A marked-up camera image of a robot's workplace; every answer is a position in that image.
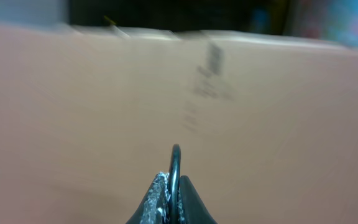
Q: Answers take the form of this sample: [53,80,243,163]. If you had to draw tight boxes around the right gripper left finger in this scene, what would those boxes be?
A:
[126,172,169,224]

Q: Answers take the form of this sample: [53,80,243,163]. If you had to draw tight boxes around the cardboard box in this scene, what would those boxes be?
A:
[0,24,358,223]

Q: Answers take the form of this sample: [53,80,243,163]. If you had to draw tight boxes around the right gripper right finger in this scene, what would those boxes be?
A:
[178,175,217,224]

